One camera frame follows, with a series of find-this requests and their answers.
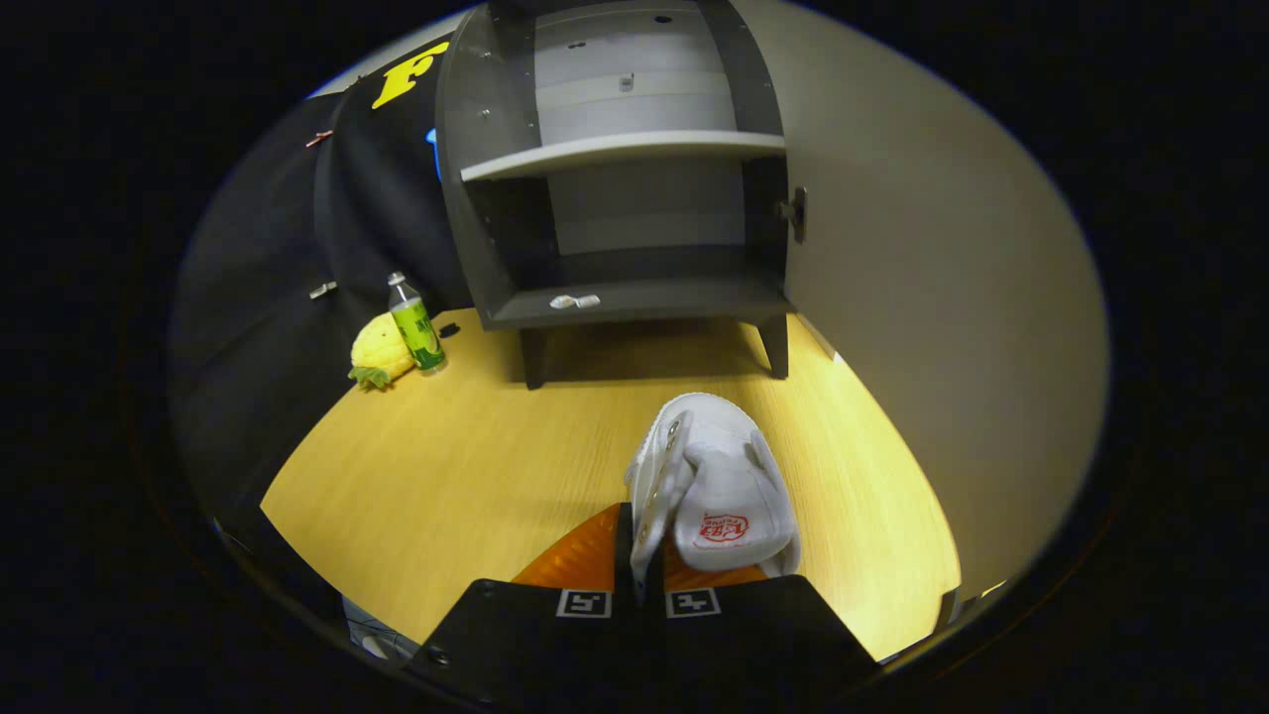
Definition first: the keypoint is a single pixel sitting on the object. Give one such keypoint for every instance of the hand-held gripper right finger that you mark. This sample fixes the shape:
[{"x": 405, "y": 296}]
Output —
[{"x": 753, "y": 635}]

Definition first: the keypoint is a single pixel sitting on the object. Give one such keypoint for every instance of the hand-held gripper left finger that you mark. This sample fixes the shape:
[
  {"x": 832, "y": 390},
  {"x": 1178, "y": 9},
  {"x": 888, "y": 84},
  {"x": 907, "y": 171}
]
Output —
[{"x": 624, "y": 565}]

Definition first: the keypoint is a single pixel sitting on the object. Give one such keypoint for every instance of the white shoe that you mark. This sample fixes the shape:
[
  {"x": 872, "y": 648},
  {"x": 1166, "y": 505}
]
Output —
[{"x": 724, "y": 476}]

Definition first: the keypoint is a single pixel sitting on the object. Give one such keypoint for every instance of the grey shoe cabinet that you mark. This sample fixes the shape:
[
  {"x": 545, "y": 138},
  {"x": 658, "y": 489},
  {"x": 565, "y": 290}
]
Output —
[{"x": 644, "y": 198}]

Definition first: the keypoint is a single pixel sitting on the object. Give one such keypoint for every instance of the beige shoe cabinet door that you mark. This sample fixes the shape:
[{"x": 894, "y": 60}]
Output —
[{"x": 942, "y": 297}]

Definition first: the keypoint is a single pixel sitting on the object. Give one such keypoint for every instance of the metal door hinge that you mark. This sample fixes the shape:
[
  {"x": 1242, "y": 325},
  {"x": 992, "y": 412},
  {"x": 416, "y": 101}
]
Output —
[{"x": 793, "y": 213}]

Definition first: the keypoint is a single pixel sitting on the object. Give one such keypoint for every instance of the grey cabinet shelf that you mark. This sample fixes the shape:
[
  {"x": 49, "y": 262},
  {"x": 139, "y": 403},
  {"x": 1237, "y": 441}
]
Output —
[{"x": 615, "y": 151}]

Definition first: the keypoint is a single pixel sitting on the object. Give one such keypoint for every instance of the green label drink bottle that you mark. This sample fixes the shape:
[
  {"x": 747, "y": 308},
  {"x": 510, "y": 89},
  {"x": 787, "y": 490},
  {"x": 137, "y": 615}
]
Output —
[{"x": 418, "y": 332}]

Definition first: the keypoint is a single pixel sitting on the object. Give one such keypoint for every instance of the yellow pineapple plush toy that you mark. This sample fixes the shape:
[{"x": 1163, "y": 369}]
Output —
[{"x": 380, "y": 352}]

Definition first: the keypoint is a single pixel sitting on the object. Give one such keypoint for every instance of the silver cloth clip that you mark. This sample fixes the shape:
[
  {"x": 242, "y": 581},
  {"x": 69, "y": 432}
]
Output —
[{"x": 322, "y": 290}]

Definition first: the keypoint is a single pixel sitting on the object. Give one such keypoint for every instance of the black backdrop cloth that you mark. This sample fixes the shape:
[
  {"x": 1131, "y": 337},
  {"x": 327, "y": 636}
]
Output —
[{"x": 268, "y": 297}]

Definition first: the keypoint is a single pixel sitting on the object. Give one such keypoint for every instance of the pink cloth clip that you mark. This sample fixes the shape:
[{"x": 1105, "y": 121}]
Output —
[{"x": 319, "y": 138}]

